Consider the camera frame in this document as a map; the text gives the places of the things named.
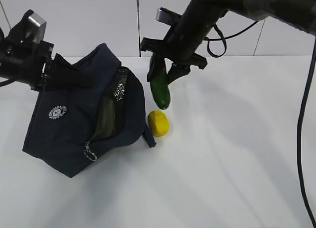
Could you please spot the navy blue lunch bag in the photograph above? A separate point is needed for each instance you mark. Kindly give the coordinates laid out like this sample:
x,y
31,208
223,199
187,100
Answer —
x,y
63,121

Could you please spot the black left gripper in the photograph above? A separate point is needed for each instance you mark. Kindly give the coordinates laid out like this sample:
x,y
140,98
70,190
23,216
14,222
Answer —
x,y
31,59

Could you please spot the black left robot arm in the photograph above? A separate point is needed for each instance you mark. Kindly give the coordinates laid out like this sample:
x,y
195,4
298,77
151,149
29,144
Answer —
x,y
8,62

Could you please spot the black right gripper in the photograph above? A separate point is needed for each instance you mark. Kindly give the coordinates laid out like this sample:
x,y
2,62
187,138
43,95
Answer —
x,y
179,45

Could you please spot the green cucumber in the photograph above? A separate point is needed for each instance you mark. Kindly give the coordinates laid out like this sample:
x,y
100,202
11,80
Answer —
x,y
160,91

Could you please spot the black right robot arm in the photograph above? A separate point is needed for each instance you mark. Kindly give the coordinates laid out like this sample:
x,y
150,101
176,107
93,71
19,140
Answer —
x,y
300,14

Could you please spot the yellow lemon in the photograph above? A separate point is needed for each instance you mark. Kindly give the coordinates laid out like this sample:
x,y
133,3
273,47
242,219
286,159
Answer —
x,y
158,123

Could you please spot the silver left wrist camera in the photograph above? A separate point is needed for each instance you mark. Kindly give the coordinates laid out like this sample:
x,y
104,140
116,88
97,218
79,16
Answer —
x,y
31,28

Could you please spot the green lidded glass container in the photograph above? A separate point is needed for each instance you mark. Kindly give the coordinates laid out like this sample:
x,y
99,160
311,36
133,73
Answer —
x,y
106,120

